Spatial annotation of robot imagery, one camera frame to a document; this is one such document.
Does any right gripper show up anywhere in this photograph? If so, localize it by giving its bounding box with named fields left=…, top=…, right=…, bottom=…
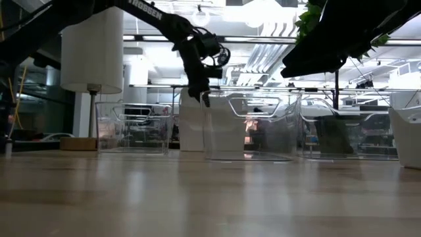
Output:
left=281, top=31, right=374, bottom=79

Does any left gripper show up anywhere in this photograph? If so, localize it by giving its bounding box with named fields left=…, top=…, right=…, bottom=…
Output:
left=172, top=36, right=224, bottom=109

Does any clear plastic basket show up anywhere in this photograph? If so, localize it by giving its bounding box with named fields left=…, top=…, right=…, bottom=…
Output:
left=201, top=91, right=303, bottom=162
left=95, top=100, right=174, bottom=155
left=297, top=97, right=401, bottom=161

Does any green leafy plant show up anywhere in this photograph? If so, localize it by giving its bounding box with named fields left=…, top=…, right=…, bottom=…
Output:
left=294, top=0, right=392, bottom=111

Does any background black metal bar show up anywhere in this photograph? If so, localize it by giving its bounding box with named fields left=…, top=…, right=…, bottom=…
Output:
left=130, top=84, right=421, bottom=95

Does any black plant pot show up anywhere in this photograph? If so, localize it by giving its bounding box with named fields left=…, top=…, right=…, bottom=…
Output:
left=314, top=115, right=356, bottom=155

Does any round white ceiling lamp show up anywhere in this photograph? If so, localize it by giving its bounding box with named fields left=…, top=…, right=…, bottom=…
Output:
left=191, top=4, right=211, bottom=28

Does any black computer monitor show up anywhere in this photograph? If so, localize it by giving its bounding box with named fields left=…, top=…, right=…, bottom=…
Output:
left=360, top=114, right=394, bottom=132

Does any white shade table lamp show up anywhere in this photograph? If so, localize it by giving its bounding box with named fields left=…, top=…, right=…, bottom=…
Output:
left=60, top=6, right=124, bottom=151

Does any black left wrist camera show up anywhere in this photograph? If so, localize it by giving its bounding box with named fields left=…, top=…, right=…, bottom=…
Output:
left=195, top=28, right=232, bottom=67

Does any yellow cable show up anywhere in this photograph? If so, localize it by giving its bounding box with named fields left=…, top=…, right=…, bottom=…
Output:
left=7, top=64, right=29, bottom=139

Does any black aluminium frame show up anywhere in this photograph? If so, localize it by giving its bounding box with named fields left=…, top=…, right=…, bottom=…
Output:
left=0, top=64, right=18, bottom=153

